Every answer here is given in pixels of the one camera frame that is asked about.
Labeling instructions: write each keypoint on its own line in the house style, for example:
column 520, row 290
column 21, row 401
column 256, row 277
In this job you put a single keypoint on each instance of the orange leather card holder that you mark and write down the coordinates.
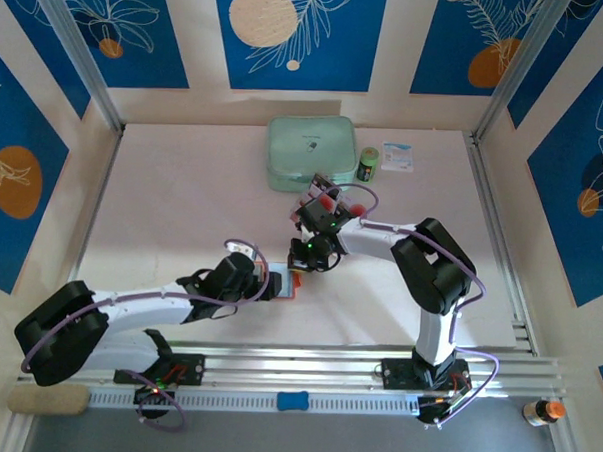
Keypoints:
column 289, row 283

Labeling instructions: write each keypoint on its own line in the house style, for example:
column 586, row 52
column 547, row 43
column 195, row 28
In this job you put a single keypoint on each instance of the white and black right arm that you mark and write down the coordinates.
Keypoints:
column 371, row 239

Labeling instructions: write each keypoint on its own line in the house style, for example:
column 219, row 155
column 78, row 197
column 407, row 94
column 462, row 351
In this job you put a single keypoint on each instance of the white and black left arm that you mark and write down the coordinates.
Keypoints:
column 143, row 309

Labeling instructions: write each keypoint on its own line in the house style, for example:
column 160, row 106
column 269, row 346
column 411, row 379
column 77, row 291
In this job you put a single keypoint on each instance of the credit card with red circle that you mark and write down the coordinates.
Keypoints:
column 326, row 201
column 358, row 207

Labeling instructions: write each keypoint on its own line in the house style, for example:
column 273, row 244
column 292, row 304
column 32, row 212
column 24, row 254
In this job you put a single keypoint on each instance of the black credit card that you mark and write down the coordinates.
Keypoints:
column 326, row 183

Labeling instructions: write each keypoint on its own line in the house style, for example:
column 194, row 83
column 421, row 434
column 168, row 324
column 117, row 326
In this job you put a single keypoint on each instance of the mint green zip pouch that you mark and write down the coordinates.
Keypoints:
column 310, row 151

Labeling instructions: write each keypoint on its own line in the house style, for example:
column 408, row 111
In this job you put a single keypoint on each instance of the blue bone-shaped clip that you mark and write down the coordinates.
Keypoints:
column 292, row 401

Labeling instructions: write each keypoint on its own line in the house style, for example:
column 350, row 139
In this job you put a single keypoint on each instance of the white and blue packet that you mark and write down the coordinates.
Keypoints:
column 398, row 157

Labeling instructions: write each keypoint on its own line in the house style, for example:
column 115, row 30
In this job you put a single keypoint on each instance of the beige foam block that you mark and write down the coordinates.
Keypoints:
column 48, row 401

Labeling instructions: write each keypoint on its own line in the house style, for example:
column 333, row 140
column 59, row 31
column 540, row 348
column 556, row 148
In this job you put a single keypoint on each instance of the brown bottle orange cap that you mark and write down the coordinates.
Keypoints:
column 543, row 413

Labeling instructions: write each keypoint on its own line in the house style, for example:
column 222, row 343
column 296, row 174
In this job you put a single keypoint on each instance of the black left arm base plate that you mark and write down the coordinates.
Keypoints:
column 190, row 368

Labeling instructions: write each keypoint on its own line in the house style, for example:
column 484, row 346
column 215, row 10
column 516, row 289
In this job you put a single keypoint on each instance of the aluminium rail beam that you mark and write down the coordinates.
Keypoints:
column 295, row 366

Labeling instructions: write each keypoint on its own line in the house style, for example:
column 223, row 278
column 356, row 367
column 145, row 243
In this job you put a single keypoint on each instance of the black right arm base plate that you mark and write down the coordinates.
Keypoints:
column 395, row 372

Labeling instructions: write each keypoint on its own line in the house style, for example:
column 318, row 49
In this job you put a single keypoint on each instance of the aluminium table side rail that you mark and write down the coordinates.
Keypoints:
column 96, row 202
column 491, row 204

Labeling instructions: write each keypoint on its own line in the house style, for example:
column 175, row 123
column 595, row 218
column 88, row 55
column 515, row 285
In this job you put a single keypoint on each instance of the blue floral wall poster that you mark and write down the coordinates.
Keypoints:
column 439, row 42
column 39, row 39
column 554, row 57
column 574, row 173
column 15, row 123
column 140, row 29
column 338, row 62

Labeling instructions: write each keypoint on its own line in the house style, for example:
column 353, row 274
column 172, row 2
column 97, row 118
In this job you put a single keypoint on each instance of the aluminium frame post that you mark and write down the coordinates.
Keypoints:
column 518, row 70
column 78, row 51

